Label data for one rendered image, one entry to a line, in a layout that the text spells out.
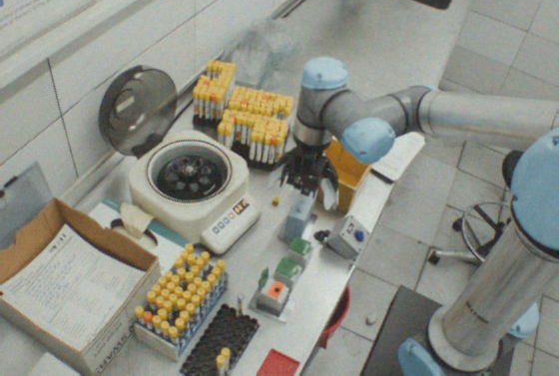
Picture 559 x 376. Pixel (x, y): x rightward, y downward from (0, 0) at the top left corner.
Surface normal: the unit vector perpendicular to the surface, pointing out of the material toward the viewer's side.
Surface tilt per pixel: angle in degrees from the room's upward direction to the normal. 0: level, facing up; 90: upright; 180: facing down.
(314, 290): 0
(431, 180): 0
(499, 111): 56
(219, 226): 25
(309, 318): 0
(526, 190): 81
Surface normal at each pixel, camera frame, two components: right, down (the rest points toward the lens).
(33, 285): 0.11, -0.70
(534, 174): -0.82, 0.20
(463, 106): -0.72, -0.44
